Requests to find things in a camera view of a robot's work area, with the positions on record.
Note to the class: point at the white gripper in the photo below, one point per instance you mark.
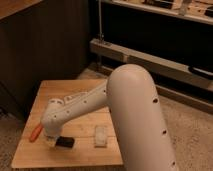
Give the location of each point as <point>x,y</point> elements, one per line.
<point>51,141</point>

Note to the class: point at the black eraser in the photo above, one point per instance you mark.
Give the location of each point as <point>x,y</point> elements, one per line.
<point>65,141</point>

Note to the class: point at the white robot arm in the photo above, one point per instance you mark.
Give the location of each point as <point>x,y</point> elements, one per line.
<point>131,96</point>

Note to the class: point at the white sponge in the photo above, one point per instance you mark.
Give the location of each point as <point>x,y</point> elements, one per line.
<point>100,139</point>

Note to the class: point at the orange carrot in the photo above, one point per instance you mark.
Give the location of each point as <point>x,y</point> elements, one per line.
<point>35,133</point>

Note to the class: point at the wooden cabinet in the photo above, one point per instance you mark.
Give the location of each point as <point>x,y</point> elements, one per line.
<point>48,41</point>

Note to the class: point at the metal shelf rack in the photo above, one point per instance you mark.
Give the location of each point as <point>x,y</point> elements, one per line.
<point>172,39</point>

